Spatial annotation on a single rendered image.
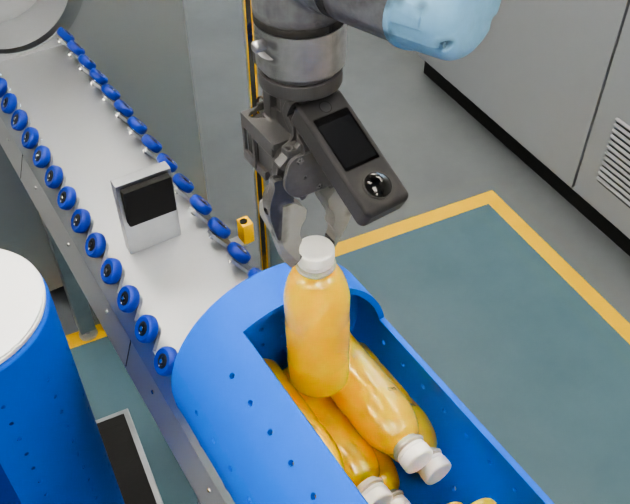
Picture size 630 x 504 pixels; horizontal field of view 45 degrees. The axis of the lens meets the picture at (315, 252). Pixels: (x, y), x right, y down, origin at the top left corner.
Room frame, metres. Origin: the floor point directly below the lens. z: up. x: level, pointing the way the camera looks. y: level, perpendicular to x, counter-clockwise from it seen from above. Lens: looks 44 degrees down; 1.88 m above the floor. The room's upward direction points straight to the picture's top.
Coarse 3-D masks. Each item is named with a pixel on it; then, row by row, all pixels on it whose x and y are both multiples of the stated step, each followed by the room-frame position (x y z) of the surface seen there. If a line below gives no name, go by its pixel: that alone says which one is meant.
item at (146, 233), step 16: (128, 176) 1.01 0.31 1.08; (144, 176) 1.01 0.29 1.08; (160, 176) 1.02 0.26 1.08; (128, 192) 0.97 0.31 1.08; (144, 192) 0.99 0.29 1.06; (160, 192) 1.00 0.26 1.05; (128, 208) 0.97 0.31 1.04; (144, 208) 0.98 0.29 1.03; (160, 208) 1.00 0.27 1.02; (176, 208) 1.02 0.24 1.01; (128, 224) 0.98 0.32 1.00; (144, 224) 1.00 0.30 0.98; (160, 224) 1.01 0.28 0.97; (176, 224) 1.03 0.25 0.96; (128, 240) 0.98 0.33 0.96; (144, 240) 0.99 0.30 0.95; (160, 240) 1.01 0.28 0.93
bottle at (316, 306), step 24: (336, 264) 0.56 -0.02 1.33; (288, 288) 0.54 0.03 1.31; (312, 288) 0.52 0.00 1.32; (336, 288) 0.53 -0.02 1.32; (288, 312) 0.53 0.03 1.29; (312, 312) 0.51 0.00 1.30; (336, 312) 0.52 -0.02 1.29; (288, 336) 0.53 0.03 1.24; (312, 336) 0.51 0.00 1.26; (336, 336) 0.52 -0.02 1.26; (288, 360) 0.54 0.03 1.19; (312, 360) 0.51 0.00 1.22; (336, 360) 0.52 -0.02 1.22; (312, 384) 0.51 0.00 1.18; (336, 384) 0.52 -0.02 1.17
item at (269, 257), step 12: (252, 24) 1.29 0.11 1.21; (252, 36) 1.29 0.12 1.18; (252, 60) 1.30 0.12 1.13; (252, 72) 1.30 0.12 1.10; (252, 84) 1.31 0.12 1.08; (252, 96) 1.31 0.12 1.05; (264, 180) 1.28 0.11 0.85; (264, 228) 1.29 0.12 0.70; (264, 240) 1.30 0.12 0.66; (264, 252) 1.30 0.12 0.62; (276, 252) 1.29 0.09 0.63; (264, 264) 1.30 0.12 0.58; (276, 264) 1.29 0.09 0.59
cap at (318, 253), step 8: (304, 240) 0.56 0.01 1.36; (312, 240) 0.56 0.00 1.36; (320, 240) 0.56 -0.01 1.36; (328, 240) 0.56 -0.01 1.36; (304, 248) 0.55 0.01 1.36; (312, 248) 0.55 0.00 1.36; (320, 248) 0.55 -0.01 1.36; (328, 248) 0.55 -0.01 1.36; (304, 256) 0.54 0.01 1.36; (312, 256) 0.54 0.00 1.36; (320, 256) 0.54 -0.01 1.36; (328, 256) 0.54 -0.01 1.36; (304, 264) 0.53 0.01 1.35; (312, 264) 0.53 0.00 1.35; (320, 264) 0.53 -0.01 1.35; (328, 264) 0.53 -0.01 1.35; (312, 272) 0.53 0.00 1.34; (320, 272) 0.53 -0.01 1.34
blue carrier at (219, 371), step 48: (240, 288) 0.61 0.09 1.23; (192, 336) 0.58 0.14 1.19; (240, 336) 0.55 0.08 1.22; (384, 336) 0.65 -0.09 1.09; (192, 384) 0.53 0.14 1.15; (240, 384) 0.50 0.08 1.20; (432, 384) 0.57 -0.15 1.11; (240, 432) 0.45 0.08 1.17; (288, 432) 0.43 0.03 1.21; (480, 432) 0.49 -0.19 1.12; (240, 480) 0.42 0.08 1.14; (288, 480) 0.39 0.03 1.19; (336, 480) 0.38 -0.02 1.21; (480, 480) 0.47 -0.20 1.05; (528, 480) 0.43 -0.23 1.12
